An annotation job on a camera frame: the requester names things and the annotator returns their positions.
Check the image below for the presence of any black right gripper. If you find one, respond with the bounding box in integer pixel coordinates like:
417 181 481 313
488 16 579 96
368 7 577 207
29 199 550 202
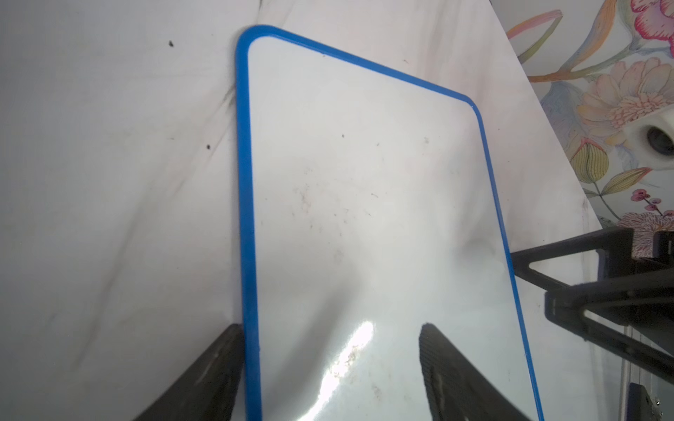
512 227 673 383

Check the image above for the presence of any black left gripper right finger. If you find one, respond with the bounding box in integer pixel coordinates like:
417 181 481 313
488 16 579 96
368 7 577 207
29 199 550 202
419 323 528 421

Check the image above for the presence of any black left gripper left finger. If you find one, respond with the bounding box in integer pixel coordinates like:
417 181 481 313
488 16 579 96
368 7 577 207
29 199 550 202
135 324 245 421

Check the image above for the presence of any blue-framed whiteboard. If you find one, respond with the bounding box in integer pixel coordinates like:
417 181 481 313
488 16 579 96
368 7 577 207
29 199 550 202
235 26 542 420

